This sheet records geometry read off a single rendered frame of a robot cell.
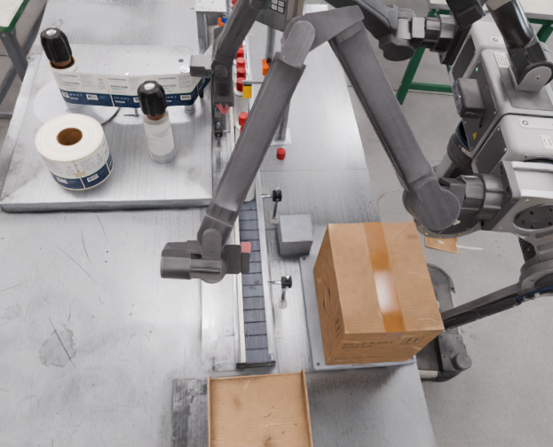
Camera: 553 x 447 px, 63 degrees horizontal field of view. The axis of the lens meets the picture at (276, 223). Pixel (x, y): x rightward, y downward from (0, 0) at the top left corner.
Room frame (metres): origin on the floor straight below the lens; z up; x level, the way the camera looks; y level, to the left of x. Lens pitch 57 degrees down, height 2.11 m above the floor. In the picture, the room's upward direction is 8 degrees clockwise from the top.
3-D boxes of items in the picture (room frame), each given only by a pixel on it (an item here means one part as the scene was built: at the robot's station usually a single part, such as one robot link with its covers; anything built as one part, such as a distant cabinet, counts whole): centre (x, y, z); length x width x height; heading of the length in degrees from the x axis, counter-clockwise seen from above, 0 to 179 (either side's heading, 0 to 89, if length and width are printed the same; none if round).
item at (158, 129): (1.01, 0.43, 1.03); 0.09 x 0.09 x 0.30
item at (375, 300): (0.53, -0.28, 0.99); 0.30 x 0.24 x 0.27; 11
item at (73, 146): (0.90, 0.67, 0.95); 0.20 x 0.20 x 0.14
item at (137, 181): (1.17, 0.63, 0.86); 0.80 x 0.67 x 0.05; 12
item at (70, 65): (1.19, 0.79, 1.04); 0.09 x 0.09 x 0.29
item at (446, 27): (1.05, -0.33, 1.45); 0.09 x 0.08 x 0.12; 5
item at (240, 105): (1.20, 0.19, 0.98); 0.05 x 0.05 x 0.20
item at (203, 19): (1.54, 0.35, 1.01); 0.14 x 0.13 x 0.26; 12
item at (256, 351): (1.14, 0.17, 0.86); 1.65 x 0.08 x 0.04; 12
